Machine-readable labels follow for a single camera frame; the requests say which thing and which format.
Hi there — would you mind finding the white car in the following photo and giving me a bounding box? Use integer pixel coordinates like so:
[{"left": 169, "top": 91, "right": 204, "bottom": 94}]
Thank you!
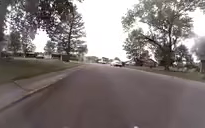
[{"left": 110, "top": 59, "right": 124, "bottom": 68}]

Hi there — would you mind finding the grey asphalt road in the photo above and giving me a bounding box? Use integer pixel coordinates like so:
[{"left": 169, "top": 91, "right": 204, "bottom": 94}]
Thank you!
[{"left": 0, "top": 63, "right": 205, "bottom": 128}]

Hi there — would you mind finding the dark house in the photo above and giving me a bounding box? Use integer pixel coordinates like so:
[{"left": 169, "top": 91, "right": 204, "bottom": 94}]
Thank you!
[{"left": 133, "top": 58, "right": 159, "bottom": 68}]

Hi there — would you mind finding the tall tree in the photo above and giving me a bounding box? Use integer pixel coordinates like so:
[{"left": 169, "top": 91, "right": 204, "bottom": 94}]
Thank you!
[{"left": 44, "top": 6, "right": 89, "bottom": 63}]

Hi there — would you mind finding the large spreading tree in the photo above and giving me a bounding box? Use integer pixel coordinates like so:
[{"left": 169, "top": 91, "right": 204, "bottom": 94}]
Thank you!
[{"left": 121, "top": 0, "right": 205, "bottom": 71}]

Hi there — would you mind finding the low house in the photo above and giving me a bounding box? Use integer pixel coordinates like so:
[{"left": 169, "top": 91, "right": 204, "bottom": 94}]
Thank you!
[{"left": 0, "top": 49, "right": 81, "bottom": 63}]

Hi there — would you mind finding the grass lawn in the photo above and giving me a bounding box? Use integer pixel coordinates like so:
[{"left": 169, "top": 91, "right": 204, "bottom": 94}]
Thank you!
[{"left": 126, "top": 64, "right": 205, "bottom": 84}]

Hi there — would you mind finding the grass verge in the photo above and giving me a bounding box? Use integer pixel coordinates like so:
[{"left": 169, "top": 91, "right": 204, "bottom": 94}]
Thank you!
[{"left": 0, "top": 57, "right": 83, "bottom": 88}]

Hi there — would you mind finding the pale concrete kerb strip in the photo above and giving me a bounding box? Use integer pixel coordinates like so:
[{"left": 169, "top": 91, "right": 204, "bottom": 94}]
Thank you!
[{"left": 0, "top": 64, "right": 86, "bottom": 114}]

